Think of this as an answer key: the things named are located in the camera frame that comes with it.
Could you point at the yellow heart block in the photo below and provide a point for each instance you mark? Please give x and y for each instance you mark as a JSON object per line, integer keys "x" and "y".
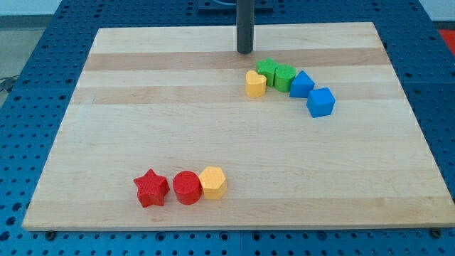
{"x": 255, "y": 84}

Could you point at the yellow hexagon block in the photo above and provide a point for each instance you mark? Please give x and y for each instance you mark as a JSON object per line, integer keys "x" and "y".
{"x": 213, "y": 182}

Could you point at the wooden board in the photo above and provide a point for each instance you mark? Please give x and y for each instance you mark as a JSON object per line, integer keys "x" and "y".
{"x": 173, "y": 99}

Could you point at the red cylinder block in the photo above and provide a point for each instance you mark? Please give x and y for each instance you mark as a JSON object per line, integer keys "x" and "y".
{"x": 187, "y": 187}

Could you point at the green star block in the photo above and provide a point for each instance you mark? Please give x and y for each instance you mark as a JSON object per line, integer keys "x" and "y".
{"x": 267, "y": 67}

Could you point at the green cylinder block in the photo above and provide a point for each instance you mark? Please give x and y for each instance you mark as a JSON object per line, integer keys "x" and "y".
{"x": 283, "y": 77}

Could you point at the blue triangle block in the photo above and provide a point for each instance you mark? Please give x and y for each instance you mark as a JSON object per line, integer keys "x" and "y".
{"x": 301, "y": 85}

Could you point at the red star block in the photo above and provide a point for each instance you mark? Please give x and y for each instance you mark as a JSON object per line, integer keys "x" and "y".
{"x": 151, "y": 189}

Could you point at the blue cube block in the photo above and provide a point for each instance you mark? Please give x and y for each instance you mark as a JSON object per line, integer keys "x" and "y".
{"x": 320, "y": 102}

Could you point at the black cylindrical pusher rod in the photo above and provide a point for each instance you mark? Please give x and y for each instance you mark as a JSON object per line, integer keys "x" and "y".
{"x": 245, "y": 19}

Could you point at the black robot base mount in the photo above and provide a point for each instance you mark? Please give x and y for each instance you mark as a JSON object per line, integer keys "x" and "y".
{"x": 228, "y": 5}

